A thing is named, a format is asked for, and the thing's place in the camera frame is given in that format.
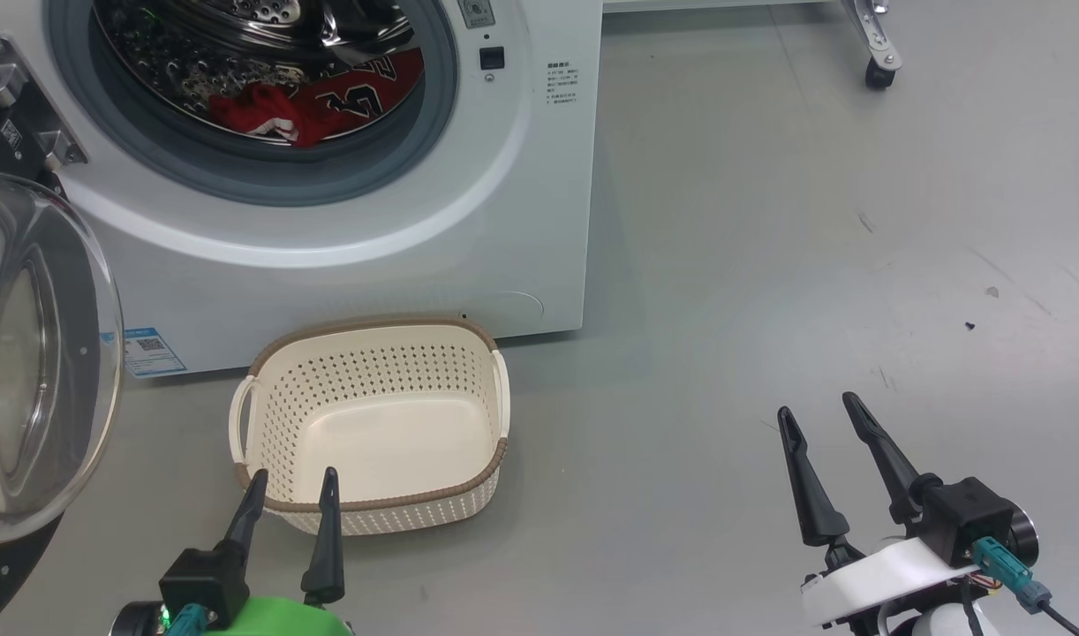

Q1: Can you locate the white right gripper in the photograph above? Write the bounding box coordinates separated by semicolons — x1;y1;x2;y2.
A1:
776;391;982;632

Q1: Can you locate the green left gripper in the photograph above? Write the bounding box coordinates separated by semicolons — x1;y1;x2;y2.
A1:
206;466;357;636

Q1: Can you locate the round glass washing machine door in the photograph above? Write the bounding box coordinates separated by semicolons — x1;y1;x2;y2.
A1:
0;35;125;632

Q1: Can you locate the red jersey garment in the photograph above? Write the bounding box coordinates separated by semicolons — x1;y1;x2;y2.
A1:
208;49;426;148

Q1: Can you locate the cream perforated laundry basket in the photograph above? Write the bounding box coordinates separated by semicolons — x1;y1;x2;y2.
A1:
229;316;511;537

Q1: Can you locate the white front-load washing machine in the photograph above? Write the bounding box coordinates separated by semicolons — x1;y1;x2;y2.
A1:
0;0;604;377

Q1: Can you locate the blue energy label sticker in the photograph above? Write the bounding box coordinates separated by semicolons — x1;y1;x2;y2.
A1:
101;327;187;379

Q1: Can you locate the grey partition foot with caster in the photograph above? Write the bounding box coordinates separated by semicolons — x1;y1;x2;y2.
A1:
840;0;904;91

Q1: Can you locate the teal plug left camera cable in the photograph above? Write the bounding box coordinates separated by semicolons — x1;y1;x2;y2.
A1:
162;603;209;636

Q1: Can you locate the teal plug camera cable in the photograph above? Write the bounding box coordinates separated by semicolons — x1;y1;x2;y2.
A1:
162;603;209;636
972;536;1079;636

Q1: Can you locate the teal plug right camera cable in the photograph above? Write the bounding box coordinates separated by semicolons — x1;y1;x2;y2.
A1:
972;536;1079;636

